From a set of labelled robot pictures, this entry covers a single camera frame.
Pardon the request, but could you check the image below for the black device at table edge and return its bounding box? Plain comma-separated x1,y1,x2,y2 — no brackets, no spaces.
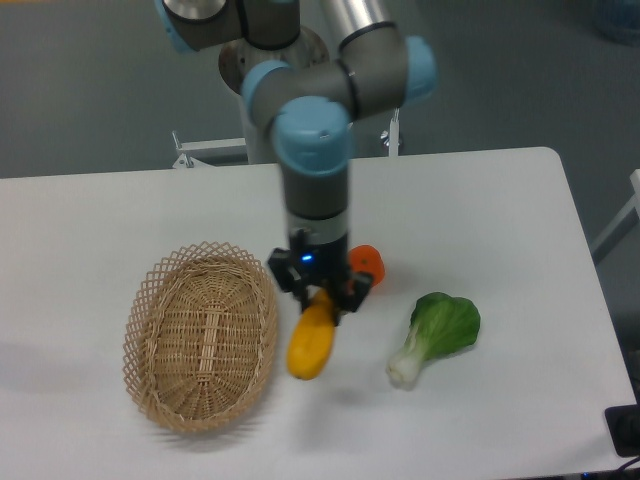
604,404,639,457

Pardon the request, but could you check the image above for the green bok choy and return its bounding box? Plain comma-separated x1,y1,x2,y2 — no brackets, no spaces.
386,292,481,386

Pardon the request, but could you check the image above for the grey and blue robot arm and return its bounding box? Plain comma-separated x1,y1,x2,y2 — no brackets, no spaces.
156,1,437,322

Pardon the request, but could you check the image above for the oval wicker basket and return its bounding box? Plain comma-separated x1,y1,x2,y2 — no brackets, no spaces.
123,242,278,433

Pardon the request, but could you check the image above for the white metal base frame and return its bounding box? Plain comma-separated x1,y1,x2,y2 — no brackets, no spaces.
171,108,405,170

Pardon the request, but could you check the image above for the white frame at right edge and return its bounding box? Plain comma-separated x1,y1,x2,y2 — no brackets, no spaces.
590,169,639,265

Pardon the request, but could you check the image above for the yellow mango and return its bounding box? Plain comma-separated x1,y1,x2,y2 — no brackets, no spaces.
286,289,336,380

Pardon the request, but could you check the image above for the orange tangerine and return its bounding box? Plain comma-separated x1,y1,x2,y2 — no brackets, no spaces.
348,244,386,287

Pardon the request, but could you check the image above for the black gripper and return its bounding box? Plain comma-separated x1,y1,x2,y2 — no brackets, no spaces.
267,228,374,326

